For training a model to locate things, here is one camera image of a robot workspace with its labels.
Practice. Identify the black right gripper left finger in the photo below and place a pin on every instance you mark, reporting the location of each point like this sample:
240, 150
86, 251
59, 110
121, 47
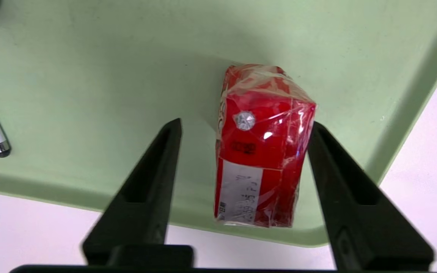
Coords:
146, 212

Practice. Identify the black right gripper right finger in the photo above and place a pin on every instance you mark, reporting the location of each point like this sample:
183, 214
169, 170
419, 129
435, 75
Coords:
355, 227

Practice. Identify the red drink carton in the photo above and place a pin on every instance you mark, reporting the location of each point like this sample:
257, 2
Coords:
264, 151

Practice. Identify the light green plastic tray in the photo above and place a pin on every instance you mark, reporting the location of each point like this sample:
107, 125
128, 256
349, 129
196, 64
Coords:
108, 76

